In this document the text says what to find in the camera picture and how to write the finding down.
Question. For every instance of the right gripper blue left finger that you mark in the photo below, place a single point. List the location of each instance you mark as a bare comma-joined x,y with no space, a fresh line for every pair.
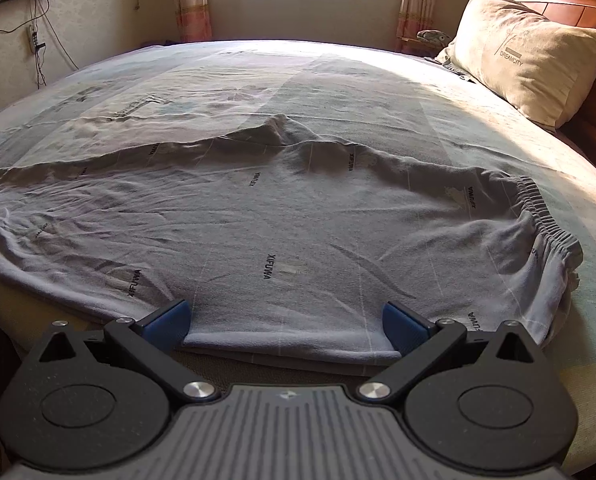
146,343

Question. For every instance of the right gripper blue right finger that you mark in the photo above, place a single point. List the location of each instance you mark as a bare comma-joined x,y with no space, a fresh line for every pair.
423,346

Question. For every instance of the grey pyjama trousers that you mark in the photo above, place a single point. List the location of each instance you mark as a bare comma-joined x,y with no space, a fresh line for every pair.
284,242

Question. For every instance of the white power strip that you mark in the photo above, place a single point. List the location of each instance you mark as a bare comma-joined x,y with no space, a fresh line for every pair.
35,42

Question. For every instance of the pink striped left curtain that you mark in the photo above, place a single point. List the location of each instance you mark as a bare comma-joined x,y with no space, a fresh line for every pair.
193,20

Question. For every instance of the beige pillow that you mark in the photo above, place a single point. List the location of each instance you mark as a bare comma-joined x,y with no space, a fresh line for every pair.
521,56

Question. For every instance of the wooden nightstand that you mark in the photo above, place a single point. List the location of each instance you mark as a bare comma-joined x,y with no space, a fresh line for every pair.
419,47

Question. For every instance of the grey object on nightstand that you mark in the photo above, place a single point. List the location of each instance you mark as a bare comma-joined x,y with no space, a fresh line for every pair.
434,36

